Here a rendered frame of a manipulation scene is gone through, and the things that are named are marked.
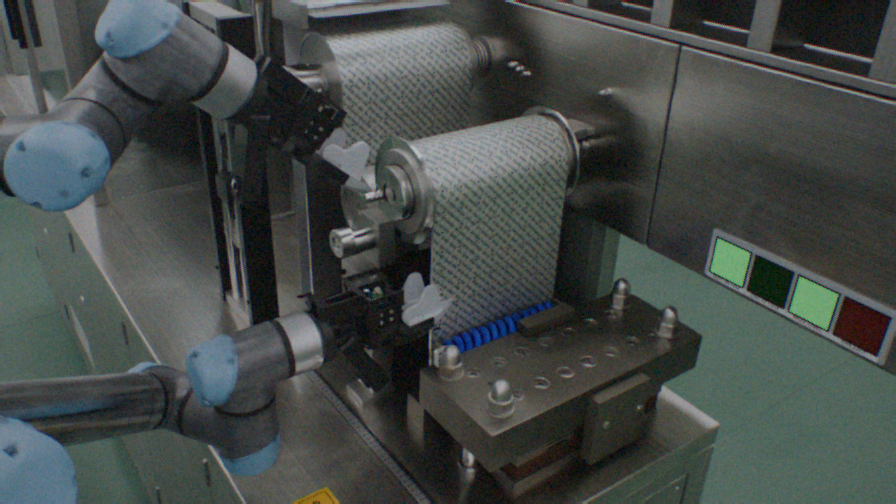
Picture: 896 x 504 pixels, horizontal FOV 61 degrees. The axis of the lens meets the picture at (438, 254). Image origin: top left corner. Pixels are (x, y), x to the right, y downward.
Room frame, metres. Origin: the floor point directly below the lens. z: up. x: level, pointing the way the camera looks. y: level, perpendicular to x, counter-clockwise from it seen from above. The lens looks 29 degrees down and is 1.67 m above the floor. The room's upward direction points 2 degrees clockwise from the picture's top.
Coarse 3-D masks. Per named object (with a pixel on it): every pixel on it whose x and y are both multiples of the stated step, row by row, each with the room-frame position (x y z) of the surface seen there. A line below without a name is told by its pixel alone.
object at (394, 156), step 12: (564, 144) 1.06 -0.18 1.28; (384, 156) 0.98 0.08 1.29; (396, 156) 0.95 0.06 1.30; (408, 156) 0.94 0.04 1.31; (408, 168) 0.93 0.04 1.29; (420, 180) 0.91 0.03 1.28; (420, 192) 0.90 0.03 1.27; (420, 204) 0.90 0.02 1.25; (420, 216) 0.90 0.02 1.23; (408, 228) 0.93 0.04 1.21
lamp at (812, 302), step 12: (804, 288) 0.81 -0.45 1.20; (816, 288) 0.80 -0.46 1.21; (804, 300) 0.80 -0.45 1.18; (816, 300) 0.79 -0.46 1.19; (828, 300) 0.78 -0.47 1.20; (792, 312) 0.81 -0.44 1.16; (804, 312) 0.80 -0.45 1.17; (816, 312) 0.79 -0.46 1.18; (828, 312) 0.78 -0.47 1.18; (816, 324) 0.79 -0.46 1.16; (828, 324) 0.78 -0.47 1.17
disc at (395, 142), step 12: (384, 144) 0.98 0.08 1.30; (396, 144) 0.96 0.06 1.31; (408, 144) 0.94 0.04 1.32; (420, 156) 0.92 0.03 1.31; (420, 168) 0.91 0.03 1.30; (432, 192) 0.89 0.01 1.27; (432, 204) 0.89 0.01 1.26; (432, 216) 0.89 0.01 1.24; (396, 228) 0.96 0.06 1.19; (420, 228) 0.91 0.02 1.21; (432, 228) 0.89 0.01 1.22; (408, 240) 0.93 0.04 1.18; (420, 240) 0.91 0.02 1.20
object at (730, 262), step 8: (720, 240) 0.91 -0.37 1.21; (720, 248) 0.91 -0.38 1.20; (728, 248) 0.90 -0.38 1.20; (736, 248) 0.89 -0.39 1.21; (720, 256) 0.91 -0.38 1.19; (728, 256) 0.90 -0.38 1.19; (736, 256) 0.89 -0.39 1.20; (744, 256) 0.88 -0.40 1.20; (712, 264) 0.91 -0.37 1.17; (720, 264) 0.90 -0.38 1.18; (728, 264) 0.89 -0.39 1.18; (736, 264) 0.88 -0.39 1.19; (744, 264) 0.88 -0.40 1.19; (720, 272) 0.90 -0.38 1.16; (728, 272) 0.89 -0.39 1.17; (736, 272) 0.88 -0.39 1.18; (744, 272) 0.87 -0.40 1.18; (736, 280) 0.88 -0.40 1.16
